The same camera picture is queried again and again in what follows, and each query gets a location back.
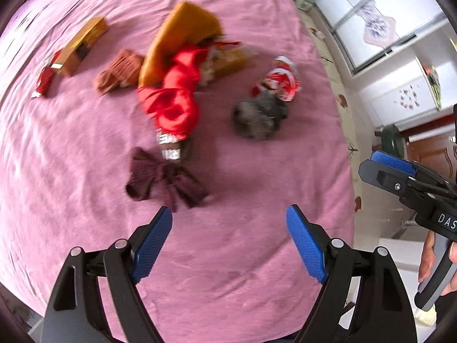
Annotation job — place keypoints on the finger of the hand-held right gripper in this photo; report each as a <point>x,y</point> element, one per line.
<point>396,185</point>
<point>392,162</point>

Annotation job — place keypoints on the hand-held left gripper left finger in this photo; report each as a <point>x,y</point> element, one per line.
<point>153,246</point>

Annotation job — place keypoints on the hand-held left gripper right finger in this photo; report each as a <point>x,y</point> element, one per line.
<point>307,248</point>

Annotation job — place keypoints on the dark maroon cloth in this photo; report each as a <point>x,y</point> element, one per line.
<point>157,182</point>

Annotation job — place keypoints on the grey fuzzy ball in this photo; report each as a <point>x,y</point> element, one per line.
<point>257,118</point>

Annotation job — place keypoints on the red satin cloth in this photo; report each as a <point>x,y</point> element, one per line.
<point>175,103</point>

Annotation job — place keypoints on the brown cloth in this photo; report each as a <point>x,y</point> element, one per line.
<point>121,68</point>

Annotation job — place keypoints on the amber liquid bottle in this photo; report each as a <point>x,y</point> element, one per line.
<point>230,64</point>

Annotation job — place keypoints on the orange paper bag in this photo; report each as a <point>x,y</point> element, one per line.
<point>178,35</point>

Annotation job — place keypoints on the person's right hand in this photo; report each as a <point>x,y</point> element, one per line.
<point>426,257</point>

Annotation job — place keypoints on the green stool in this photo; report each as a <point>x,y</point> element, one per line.
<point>392,137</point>

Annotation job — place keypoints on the wooden door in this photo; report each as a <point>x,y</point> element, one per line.
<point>425,146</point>

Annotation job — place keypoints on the white wardrobe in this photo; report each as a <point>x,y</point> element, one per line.
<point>392,89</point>

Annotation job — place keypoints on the pink bed sheet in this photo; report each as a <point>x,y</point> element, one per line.
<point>250,185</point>

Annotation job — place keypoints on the red hanging ornament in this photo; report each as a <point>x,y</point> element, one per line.
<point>433,78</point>

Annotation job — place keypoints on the printed play mat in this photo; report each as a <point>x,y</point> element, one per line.
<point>328,64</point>

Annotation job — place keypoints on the pink window decal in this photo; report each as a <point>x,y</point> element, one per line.
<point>378,25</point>

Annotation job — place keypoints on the red packet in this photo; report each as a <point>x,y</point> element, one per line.
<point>44,78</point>

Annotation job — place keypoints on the gold cardboard box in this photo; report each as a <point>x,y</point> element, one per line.
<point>84,43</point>

